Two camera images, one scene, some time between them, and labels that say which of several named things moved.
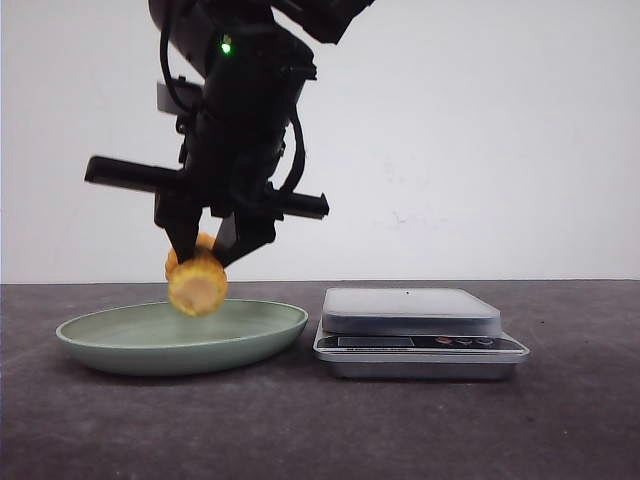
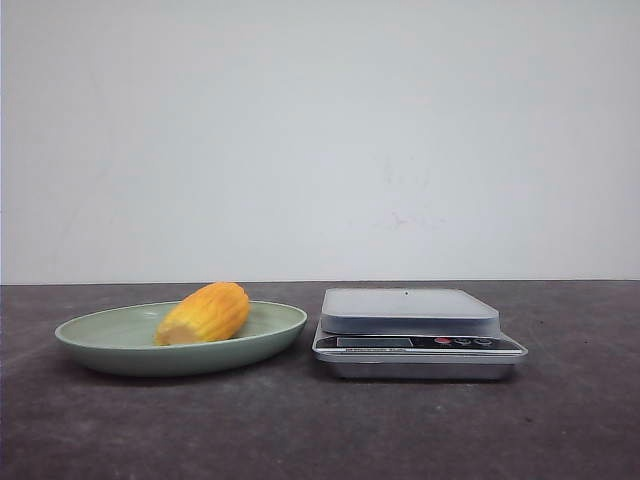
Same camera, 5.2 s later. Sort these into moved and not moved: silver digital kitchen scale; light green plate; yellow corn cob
Moved: yellow corn cob
Not moved: silver digital kitchen scale; light green plate
